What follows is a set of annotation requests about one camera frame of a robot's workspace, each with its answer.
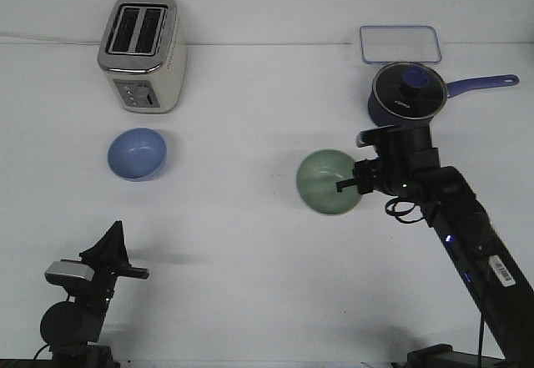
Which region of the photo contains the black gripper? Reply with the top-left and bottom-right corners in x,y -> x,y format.
62,220 -> 149,314
335,125 -> 441,196

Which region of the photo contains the green bowl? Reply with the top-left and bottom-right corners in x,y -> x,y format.
295,149 -> 362,215

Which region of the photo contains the blue bowl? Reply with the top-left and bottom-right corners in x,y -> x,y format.
107,128 -> 168,182

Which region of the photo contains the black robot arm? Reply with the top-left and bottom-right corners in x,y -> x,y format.
336,125 -> 533,367
40,220 -> 149,367

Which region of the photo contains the glass pot lid blue knob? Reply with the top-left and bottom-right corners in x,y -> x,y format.
372,62 -> 448,119

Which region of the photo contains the clear blue-rimmed container lid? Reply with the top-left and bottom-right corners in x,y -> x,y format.
360,25 -> 442,64

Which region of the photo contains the silver two-slot toaster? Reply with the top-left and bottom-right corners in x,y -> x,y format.
97,0 -> 188,114

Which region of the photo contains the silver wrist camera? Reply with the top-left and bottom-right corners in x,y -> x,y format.
44,260 -> 94,285

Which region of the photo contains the blue saucepan with handle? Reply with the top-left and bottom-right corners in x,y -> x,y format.
368,74 -> 520,127

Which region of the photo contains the white toaster power cord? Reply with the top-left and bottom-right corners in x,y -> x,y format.
0,31 -> 103,46

